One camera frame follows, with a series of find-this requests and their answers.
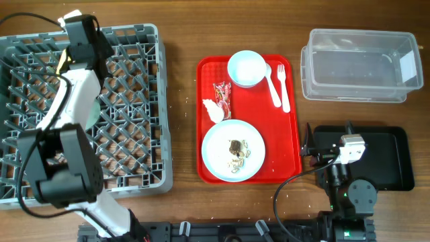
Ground white plastic spoon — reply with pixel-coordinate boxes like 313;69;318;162
265;63;282;108

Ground white plastic fork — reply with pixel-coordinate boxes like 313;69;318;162
277;65;291;113

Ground light blue plate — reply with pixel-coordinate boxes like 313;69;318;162
201;120;266;183

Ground white napkin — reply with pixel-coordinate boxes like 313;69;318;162
202;99;224;124

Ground light blue bowl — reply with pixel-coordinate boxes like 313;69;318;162
227;50;266;88

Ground red snack wrapper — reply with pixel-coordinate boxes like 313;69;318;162
213;82;231;120

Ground yellow plastic cup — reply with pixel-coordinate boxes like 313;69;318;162
56;49;72;75

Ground mint green bowl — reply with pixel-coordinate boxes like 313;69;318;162
83;99;101;130

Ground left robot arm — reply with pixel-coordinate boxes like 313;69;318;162
16;10;151;241

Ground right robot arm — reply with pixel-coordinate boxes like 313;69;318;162
300;122;378;242

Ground grey dishwasher rack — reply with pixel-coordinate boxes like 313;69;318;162
1;24;173;210

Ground black plastic tray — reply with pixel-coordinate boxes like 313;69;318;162
312;125;415;192

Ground clear plastic bin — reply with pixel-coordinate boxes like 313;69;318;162
300;28;424;103

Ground red plastic tray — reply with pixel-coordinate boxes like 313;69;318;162
196;54;302;184

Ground food scraps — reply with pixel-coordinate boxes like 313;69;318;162
227;140;251;173

